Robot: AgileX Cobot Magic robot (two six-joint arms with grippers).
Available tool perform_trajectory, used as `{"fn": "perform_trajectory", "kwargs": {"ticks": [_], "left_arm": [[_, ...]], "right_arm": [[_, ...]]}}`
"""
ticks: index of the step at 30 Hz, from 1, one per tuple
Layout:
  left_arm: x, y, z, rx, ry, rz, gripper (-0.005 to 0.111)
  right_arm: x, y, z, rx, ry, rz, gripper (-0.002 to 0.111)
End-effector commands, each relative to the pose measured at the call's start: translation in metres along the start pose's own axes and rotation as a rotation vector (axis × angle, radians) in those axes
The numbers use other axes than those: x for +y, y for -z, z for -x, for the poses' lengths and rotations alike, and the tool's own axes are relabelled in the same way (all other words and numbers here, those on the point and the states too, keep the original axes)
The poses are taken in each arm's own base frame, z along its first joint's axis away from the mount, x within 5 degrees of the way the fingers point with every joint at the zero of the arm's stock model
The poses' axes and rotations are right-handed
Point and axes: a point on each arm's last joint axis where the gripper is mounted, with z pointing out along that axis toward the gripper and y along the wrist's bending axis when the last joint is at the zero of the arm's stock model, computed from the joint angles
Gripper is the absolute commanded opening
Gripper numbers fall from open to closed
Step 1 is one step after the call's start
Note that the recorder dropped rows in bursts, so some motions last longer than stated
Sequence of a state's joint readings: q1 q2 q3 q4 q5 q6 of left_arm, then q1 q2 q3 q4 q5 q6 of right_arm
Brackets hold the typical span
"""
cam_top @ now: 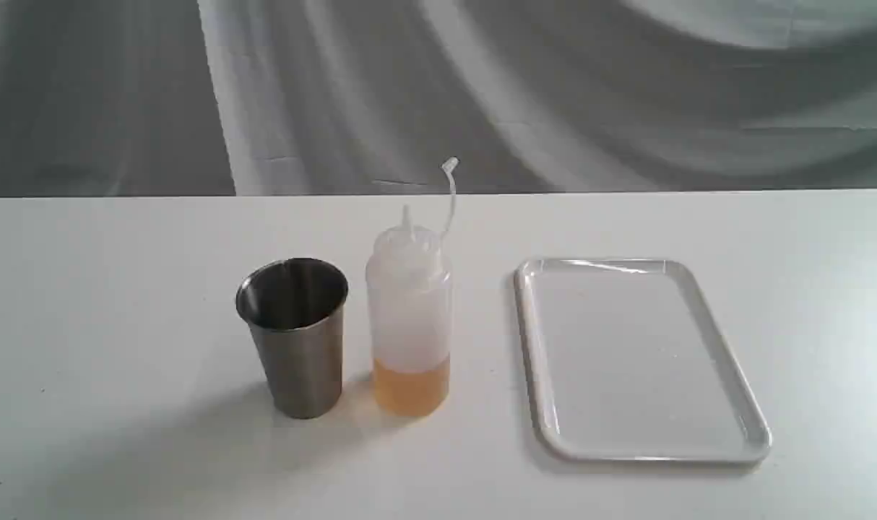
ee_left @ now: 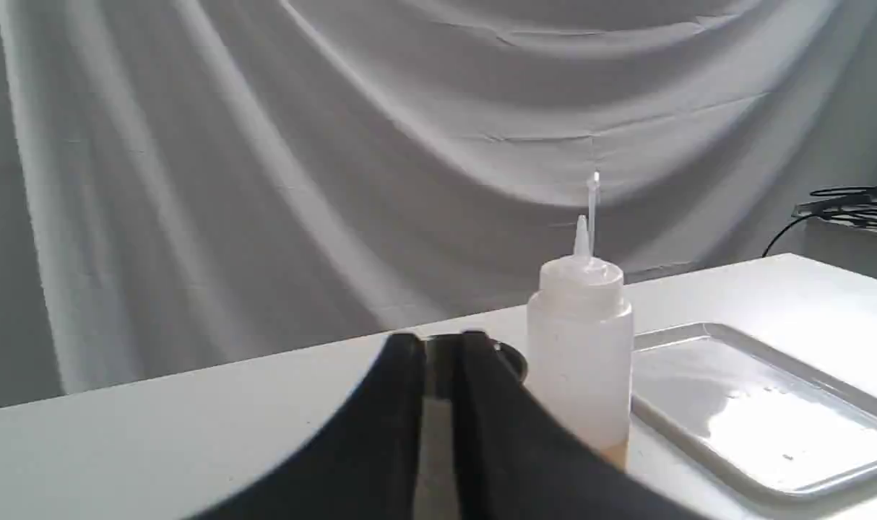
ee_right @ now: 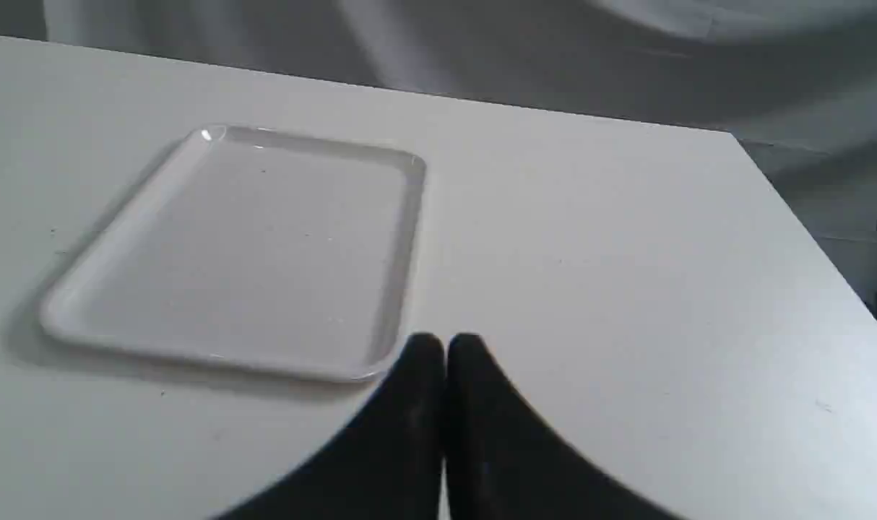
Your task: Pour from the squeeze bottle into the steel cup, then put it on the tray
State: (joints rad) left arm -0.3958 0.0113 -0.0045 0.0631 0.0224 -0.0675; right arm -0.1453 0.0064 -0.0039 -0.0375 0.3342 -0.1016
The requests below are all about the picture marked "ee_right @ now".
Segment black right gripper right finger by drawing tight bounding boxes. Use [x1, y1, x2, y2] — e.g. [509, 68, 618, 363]
[446, 334, 670, 519]

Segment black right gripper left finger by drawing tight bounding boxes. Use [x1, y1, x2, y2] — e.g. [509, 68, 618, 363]
[223, 333, 445, 519]

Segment white plastic tray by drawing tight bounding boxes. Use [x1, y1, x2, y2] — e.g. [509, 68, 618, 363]
[38, 124, 428, 383]

